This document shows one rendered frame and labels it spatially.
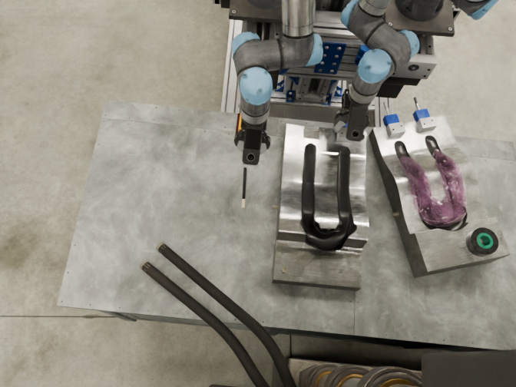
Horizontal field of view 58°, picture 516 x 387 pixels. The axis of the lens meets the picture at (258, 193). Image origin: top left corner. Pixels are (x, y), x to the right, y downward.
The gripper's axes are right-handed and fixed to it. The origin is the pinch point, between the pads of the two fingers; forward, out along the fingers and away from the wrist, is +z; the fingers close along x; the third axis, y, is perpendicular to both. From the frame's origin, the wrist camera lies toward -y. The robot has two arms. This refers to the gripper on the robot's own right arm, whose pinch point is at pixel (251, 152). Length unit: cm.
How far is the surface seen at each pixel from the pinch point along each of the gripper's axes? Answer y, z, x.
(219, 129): 14.4, 15.1, 11.9
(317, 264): -29.9, 9.0, -22.8
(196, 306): -45.6, 8.5, 11.1
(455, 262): -26, 4, -62
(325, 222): -18.9, 1.5, -23.5
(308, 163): 1.6, 7.0, -18.0
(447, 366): -58, -91, -17
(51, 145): 36, 95, 106
